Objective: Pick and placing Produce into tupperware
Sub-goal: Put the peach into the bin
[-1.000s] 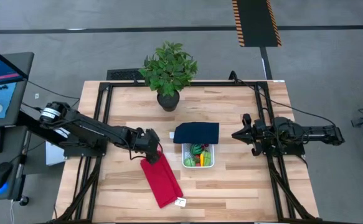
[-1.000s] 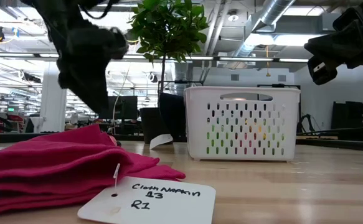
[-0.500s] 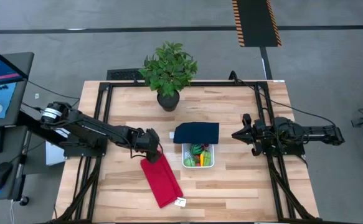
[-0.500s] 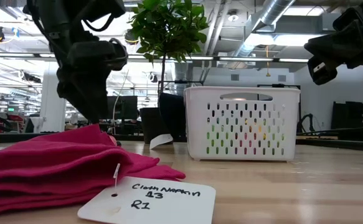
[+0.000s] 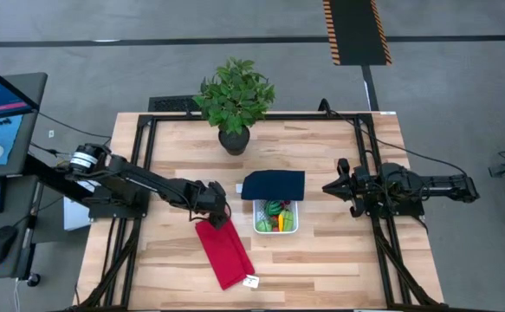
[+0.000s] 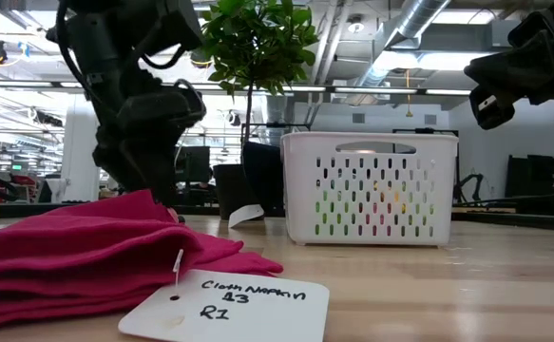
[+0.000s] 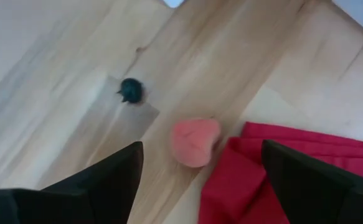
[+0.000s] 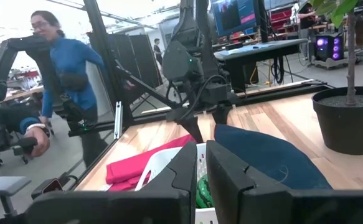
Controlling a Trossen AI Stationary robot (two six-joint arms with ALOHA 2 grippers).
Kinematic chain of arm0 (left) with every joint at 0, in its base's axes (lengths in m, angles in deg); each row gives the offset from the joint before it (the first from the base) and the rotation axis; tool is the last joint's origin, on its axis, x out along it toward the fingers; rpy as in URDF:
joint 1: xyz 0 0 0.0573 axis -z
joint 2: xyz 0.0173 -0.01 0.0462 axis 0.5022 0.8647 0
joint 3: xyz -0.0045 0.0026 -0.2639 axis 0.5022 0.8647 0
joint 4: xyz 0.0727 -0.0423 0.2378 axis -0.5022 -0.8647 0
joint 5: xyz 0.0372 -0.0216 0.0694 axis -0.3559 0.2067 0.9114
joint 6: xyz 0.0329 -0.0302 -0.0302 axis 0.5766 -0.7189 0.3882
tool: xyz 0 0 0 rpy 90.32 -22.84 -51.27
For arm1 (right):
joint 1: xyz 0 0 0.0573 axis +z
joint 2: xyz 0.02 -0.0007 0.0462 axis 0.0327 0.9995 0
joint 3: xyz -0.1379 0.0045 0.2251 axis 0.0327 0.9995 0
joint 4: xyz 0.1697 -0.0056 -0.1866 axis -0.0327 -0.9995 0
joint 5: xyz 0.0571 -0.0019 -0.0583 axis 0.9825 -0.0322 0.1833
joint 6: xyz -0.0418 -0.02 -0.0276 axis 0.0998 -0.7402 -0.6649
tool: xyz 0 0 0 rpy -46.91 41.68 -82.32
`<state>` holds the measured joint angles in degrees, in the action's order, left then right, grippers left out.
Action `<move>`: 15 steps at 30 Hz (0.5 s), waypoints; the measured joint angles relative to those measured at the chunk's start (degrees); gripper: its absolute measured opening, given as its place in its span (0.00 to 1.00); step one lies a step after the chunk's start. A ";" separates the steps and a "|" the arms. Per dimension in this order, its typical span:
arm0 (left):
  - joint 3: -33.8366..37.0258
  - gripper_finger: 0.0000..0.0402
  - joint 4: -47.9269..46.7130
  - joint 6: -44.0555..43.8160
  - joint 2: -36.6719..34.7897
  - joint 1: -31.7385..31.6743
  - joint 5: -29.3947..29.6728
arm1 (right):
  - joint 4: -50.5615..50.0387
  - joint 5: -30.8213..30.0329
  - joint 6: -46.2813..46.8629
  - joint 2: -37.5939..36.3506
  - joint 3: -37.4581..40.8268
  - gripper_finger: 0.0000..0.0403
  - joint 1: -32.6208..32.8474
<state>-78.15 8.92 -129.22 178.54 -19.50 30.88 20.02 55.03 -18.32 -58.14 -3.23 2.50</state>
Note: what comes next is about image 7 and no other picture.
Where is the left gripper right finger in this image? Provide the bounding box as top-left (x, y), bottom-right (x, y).
top-left (262, 139), bottom-right (363, 224)

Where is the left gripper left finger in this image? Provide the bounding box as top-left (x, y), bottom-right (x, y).
top-left (0, 141), bottom-right (144, 224)

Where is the pink toy peach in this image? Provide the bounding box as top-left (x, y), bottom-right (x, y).
top-left (171, 117), bottom-right (222, 169)

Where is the white perforated plastic basket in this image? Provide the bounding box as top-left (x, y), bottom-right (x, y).
top-left (332, 0), bottom-right (363, 41)

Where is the red cloth napkin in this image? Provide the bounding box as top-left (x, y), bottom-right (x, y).
top-left (198, 121), bottom-right (363, 224)

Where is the dark toy blueberry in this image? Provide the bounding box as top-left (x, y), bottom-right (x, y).
top-left (117, 77), bottom-right (145, 105)

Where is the small blank white tag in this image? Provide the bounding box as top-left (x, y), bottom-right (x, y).
top-left (162, 0), bottom-right (185, 9)

